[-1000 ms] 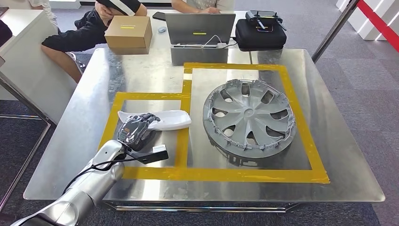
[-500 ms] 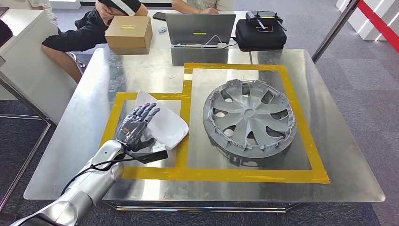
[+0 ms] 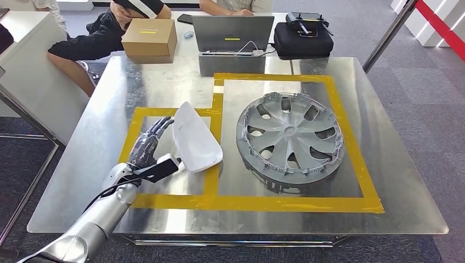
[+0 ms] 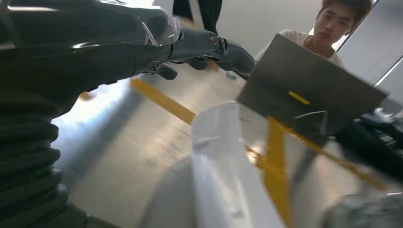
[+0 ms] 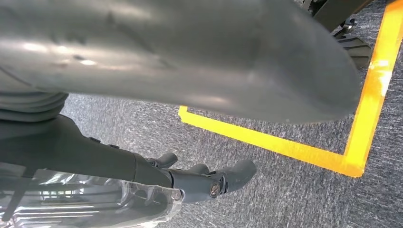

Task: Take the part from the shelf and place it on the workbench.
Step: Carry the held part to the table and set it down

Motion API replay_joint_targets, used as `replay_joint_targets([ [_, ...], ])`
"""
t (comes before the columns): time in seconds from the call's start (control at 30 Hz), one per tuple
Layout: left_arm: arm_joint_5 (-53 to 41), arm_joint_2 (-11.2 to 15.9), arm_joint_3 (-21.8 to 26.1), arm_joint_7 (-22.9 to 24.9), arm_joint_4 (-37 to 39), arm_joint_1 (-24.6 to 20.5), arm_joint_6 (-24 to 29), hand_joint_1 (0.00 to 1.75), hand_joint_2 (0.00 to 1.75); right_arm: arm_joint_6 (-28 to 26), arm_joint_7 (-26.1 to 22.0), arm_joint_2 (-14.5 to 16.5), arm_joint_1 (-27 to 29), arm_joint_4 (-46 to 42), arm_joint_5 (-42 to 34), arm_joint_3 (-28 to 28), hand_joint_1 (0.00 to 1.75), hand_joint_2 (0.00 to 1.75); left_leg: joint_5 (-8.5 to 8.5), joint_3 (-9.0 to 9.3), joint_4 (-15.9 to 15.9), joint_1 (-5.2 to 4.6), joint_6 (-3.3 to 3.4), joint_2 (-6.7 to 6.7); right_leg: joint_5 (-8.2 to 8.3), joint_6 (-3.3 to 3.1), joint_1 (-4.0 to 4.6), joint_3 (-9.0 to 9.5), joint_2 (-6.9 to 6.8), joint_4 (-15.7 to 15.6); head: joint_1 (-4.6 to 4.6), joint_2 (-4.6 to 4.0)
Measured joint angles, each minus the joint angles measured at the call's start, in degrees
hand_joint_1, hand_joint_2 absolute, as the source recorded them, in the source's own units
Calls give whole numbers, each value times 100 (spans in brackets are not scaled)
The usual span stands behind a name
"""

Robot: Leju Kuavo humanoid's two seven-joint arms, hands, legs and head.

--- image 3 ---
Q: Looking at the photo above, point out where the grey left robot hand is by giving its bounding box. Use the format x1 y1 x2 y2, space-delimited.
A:
128 116 175 170

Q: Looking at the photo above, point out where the white plastic car part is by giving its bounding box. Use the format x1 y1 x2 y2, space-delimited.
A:
172 101 224 174

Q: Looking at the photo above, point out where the stainless steel workbench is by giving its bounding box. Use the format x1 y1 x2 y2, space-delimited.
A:
27 54 450 248

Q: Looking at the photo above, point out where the brown cardboard box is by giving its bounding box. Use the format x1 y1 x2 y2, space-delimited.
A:
121 18 178 65

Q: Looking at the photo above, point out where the person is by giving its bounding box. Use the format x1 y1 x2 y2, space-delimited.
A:
48 0 172 98

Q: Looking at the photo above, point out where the white panel desk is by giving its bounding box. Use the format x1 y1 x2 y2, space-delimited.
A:
0 10 90 146

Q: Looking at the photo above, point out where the white VR headset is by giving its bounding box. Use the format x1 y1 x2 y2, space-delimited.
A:
112 0 165 20

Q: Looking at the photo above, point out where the grey laptop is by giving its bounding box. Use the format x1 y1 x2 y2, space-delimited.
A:
191 15 275 58

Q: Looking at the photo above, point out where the grey plastic wheel hubcap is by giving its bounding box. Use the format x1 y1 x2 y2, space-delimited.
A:
236 92 346 185

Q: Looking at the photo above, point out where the black bag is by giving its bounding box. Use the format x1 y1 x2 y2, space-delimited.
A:
0 23 15 55

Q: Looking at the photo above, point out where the black carrying case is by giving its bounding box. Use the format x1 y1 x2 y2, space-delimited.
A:
273 22 334 61

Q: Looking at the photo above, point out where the black remote controller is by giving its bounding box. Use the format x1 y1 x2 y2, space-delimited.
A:
285 12 334 37

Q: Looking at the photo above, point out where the slanted steel pole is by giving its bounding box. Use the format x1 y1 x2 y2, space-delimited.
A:
362 0 419 74

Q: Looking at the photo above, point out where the red and white barrier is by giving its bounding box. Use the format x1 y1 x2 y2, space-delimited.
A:
390 0 465 63

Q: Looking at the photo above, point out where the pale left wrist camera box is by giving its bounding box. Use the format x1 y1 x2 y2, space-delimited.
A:
139 154 181 184

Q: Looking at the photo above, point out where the white charger cable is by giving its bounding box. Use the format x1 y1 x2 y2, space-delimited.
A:
234 40 277 58

